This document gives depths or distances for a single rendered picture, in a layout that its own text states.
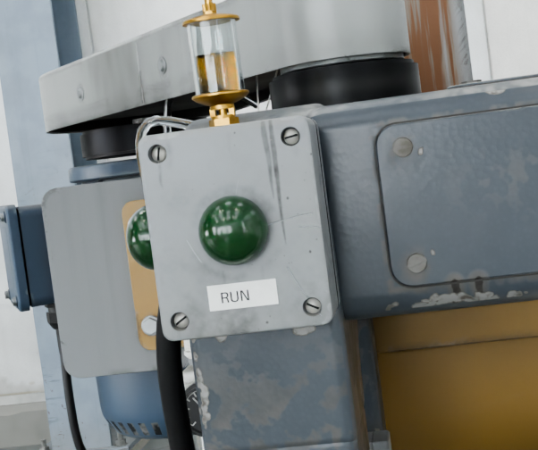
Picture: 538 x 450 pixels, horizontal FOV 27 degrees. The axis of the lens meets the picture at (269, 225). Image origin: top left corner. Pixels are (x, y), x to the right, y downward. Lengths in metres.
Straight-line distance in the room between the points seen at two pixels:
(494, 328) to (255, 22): 0.26
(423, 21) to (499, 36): 4.71
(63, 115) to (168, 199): 0.50
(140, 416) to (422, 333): 0.32
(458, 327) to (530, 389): 0.09
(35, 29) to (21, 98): 0.34
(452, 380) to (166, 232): 0.39
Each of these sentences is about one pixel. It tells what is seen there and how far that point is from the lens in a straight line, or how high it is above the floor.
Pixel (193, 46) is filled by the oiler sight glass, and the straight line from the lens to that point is 0.56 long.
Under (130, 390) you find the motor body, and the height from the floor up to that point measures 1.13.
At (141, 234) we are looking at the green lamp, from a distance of 0.50.
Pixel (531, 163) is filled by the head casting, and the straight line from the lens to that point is 0.52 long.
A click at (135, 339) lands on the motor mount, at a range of 0.95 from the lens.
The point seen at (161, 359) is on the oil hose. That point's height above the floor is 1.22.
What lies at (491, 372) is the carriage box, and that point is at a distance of 0.83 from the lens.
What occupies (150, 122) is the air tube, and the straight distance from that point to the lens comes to 0.64.
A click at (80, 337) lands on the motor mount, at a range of 0.96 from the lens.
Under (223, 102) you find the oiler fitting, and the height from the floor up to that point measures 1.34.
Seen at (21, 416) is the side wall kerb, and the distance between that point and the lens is 6.18.
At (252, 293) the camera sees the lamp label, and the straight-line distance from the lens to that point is 0.48.
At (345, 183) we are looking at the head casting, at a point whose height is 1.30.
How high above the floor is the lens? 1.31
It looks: 3 degrees down
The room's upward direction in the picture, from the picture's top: 7 degrees counter-clockwise
